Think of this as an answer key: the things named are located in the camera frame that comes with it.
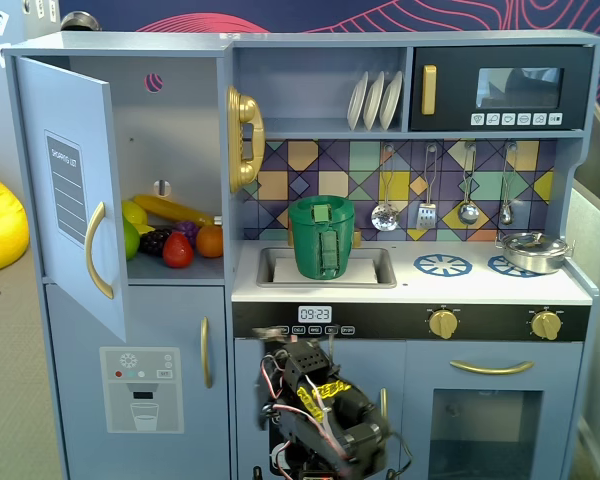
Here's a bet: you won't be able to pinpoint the gold curved cabinet door handle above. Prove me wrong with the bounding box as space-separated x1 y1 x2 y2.
84 201 116 301

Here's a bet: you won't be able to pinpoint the yellow beanbag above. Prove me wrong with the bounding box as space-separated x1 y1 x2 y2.
0 164 31 278

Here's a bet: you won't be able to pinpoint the gold slim fridge door handle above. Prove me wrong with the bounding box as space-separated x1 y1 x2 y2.
200 316 214 390

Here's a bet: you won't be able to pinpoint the grey partition panel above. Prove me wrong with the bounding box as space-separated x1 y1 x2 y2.
563 178 600 454

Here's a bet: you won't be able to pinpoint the blue toy kitchen unit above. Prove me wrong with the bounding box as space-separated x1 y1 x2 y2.
2 29 600 480

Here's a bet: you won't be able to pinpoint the grey toy sink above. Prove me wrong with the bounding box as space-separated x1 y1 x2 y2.
255 245 398 290

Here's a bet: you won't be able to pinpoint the green plastic container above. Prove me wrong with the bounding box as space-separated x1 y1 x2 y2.
287 195 358 281

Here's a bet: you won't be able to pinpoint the blue fridge door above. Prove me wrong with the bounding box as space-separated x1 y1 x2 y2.
14 55 129 344

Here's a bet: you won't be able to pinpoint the dark metal bowl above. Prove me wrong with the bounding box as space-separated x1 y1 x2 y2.
59 10 103 33

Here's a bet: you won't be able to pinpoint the blue dishwasher door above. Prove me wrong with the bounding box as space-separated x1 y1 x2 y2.
234 338 408 480

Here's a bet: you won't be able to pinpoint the green toy apple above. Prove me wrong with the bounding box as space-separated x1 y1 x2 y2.
122 216 142 262

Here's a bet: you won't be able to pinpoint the yellow tape on arm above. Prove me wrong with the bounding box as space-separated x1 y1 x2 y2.
296 381 352 424

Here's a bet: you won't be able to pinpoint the metal serving spoon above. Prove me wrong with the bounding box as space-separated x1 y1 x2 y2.
497 141 519 227

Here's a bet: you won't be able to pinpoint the metal ladle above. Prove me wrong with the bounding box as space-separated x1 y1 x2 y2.
456 141 482 227

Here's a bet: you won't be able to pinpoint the purple toy grapes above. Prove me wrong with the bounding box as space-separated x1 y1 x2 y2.
174 219 202 249

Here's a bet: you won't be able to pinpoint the blue oven door with window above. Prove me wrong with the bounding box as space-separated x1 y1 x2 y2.
404 341 586 480

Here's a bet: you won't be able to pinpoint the orange toy fruit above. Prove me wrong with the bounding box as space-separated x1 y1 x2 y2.
195 224 225 259

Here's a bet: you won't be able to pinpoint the gold toy telephone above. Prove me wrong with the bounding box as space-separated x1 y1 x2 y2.
225 85 267 194

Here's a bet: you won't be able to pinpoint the yellow toy lemon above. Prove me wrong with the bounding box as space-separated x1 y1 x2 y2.
120 199 149 227

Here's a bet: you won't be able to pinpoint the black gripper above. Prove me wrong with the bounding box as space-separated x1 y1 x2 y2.
251 325 342 397

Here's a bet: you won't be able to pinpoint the blue lower freezer door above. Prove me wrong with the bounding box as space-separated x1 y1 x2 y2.
44 283 232 480

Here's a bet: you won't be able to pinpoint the black power cable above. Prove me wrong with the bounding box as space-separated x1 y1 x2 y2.
383 428 414 480

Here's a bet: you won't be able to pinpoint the gold microwave handle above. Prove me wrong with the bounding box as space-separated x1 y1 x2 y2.
420 64 438 116

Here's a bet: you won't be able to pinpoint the gold stove knob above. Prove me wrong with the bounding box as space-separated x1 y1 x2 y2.
427 308 459 341
530 309 563 342

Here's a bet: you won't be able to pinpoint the white toy plate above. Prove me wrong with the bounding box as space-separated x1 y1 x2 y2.
379 70 404 131
362 70 387 132
346 70 370 132

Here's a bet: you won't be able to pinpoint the yellow toy banana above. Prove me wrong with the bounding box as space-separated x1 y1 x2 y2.
132 193 217 228

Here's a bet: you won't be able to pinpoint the gold oven door handle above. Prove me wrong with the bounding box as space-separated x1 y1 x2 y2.
449 359 536 377

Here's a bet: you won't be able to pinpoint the dark toy microwave door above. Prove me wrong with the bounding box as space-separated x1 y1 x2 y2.
409 45 596 133

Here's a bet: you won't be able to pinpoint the red white servo cable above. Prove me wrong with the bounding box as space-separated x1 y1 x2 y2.
258 351 292 402

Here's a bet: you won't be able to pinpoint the metal skimmer spoon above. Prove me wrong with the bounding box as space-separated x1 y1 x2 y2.
370 144 401 232

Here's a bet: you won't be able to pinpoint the digital clock display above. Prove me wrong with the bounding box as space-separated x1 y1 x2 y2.
297 305 333 324

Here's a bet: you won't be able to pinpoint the dark toy grapes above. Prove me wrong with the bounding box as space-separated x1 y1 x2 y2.
138 227 174 258

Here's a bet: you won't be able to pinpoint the steel pot with lid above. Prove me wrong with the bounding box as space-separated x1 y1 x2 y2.
495 230 578 276

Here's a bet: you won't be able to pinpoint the metal slotted spatula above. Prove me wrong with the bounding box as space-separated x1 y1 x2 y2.
415 144 439 232

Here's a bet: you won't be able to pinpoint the red toy strawberry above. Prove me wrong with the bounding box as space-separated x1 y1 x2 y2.
161 231 196 269

